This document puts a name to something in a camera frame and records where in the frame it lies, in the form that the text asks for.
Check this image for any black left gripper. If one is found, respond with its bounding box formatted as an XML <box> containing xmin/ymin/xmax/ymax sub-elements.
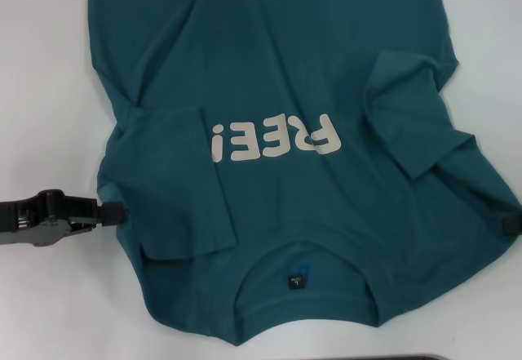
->
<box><xmin>0</xmin><ymin>188</ymin><xmax>126</xmax><ymax>249</ymax></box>

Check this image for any teal t-shirt with beige print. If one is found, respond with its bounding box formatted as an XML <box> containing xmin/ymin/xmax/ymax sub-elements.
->
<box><xmin>84</xmin><ymin>0</ymin><xmax>522</xmax><ymax>336</ymax></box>

